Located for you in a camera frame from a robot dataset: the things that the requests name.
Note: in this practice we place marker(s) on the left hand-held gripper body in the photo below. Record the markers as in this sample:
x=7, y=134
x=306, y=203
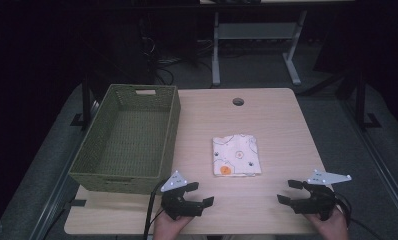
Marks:
x=175, y=201

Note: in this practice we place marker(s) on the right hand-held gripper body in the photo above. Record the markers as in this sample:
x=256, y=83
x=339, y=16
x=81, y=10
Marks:
x=320, y=200

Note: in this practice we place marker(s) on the white patterned cloth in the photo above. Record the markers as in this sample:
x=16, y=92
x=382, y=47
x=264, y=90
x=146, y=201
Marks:
x=237, y=155

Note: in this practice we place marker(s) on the green woven basket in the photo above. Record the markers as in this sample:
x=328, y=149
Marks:
x=133, y=146

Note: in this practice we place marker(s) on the person's left hand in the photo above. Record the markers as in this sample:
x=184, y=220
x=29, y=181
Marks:
x=168, y=230

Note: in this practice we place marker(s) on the person's right hand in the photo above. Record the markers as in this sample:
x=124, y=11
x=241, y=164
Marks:
x=333, y=228

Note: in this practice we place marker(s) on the black tape strip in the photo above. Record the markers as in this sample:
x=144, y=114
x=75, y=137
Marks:
x=77, y=202

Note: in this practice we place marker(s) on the black metal stand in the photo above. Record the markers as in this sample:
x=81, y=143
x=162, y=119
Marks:
x=86, y=100
x=361, y=100

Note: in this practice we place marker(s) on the white metal desk frame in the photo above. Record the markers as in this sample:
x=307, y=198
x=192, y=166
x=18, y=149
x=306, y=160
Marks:
x=253, y=31

